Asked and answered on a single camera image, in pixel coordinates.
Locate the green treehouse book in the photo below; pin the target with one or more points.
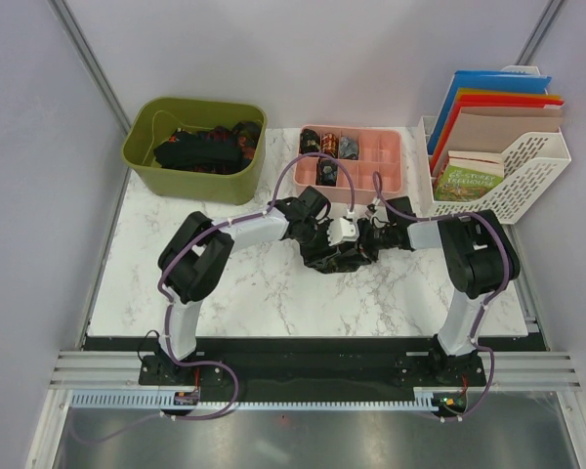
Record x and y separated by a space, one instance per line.
468 175

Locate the blue folder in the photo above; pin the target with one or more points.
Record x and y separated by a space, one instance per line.
488 80

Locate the rolled dark patterned tie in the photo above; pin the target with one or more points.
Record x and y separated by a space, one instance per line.
310 142

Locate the beige folder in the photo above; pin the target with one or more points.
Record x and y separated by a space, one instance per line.
493 129

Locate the pile of dark ties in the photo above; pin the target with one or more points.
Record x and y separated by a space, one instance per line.
220 150

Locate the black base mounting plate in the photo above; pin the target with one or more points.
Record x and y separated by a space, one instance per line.
209 348

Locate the white perforated file holder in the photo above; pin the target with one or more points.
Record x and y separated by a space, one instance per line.
532 163

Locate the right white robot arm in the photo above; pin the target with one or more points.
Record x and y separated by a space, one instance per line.
480 262

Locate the white slotted cable duct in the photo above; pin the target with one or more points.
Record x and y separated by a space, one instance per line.
157 399

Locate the rolled dark blue tie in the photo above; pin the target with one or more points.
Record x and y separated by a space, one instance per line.
326 172

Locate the rolled grey tie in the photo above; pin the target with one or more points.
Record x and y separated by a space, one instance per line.
348 148

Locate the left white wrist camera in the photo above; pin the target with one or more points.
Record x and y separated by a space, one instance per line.
342 230

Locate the orange folder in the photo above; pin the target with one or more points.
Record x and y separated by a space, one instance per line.
470 97

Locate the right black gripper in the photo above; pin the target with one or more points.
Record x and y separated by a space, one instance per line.
364 227

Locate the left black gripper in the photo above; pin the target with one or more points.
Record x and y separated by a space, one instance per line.
314 254

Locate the red folder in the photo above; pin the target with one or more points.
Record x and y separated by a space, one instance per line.
491 122

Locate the pink compartment organizer tray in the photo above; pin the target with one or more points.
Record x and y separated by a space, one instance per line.
380 151

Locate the aluminium frame rail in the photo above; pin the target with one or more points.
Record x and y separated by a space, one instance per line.
511 371

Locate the rolled red orange tie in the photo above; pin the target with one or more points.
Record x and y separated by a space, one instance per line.
329 144

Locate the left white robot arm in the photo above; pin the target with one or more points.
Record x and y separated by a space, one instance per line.
195 258

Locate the dark green leaf-patterned tie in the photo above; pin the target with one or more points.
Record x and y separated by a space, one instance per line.
346 258

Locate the olive green plastic bin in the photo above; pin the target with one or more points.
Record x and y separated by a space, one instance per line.
159 118

